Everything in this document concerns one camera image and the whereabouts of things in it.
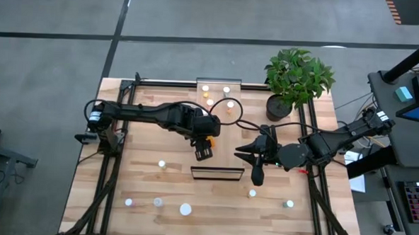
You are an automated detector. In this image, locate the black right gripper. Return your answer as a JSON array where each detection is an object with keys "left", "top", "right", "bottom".
[{"left": 232, "top": 123, "right": 285, "bottom": 188}]

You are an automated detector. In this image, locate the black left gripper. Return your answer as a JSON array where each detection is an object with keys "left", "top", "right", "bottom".
[{"left": 184, "top": 108, "right": 223, "bottom": 164}]

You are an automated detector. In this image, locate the large orange medicine bottle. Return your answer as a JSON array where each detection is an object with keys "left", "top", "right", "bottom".
[{"left": 178, "top": 202, "right": 193, "bottom": 217}]

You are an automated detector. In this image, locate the clear acrylic tray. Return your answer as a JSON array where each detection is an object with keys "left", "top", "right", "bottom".
[{"left": 189, "top": 76, "right": 250, "bottom": 183}]

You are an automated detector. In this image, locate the black plant pot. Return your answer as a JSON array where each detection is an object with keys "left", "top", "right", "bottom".
[{"left": 265, "top": 93, "right": 293, "bottom": 123}]

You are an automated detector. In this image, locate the green leafy plant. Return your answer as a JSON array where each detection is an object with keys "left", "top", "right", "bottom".
[{"left": 262, "top": 45, "right": 338, "bottom": 112}]

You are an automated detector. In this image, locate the white paper sheet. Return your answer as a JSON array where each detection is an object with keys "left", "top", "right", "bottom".
[{"left": 343, "top": 149, "right": 368, "bottom": 194}]

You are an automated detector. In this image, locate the black desk beam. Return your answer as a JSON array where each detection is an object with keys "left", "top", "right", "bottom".
[{"left": 345, "top": 143, "right": 399, "bottom": 183}]

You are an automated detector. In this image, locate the dark grey side desk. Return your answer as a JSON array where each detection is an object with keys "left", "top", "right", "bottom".
[{"left": 361, "top": 69, "right": 419, "bottom": 235}]

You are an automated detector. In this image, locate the teal small box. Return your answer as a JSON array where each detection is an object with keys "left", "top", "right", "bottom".
[{"left": 394, "top": 85, "right": 415, "bottom": 104}]

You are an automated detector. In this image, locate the black slanted pole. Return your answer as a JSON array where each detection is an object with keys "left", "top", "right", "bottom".
[{"left": 382, "top": 31, "right": 419, "bottom": 86}]

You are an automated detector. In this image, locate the black side desk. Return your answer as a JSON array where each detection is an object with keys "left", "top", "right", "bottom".
[{"left": 0, "top": 138, "right": 39, "bottom": 227}]

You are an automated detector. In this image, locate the striped edge floor mat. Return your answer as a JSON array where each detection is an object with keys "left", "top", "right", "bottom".
[{"left": 383, "top": 0, "right": 419, "bottom": 27}]

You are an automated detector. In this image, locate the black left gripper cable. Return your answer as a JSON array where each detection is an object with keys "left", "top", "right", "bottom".
[{"left": 173, "top": 94, "right": 245, "bottom": 129}]

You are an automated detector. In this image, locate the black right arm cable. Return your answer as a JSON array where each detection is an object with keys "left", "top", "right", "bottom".
[{"left": 235, "top": 118, "right": 343, "bottom": 135}]

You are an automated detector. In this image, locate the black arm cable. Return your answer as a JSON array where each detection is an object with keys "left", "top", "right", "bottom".
[
  {"left": 235, "top": 118, "right": 343, "bottom": 135},
  {"left": 82, "top": 97, "right": 107, "bottom": 125}
]

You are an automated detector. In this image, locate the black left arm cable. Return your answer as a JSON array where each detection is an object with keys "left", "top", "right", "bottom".
[{"left": 82, "top": 97, "right": 107, "bottom": 125}]

